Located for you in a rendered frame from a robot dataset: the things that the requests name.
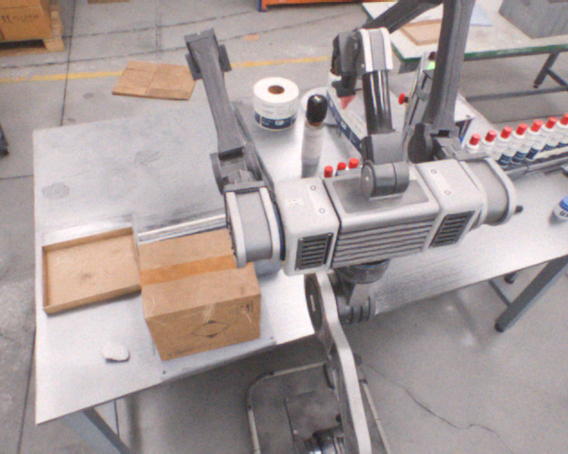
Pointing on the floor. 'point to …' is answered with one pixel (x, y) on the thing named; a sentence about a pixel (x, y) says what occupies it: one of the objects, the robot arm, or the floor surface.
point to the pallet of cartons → (21, 26)
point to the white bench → (491, 49)
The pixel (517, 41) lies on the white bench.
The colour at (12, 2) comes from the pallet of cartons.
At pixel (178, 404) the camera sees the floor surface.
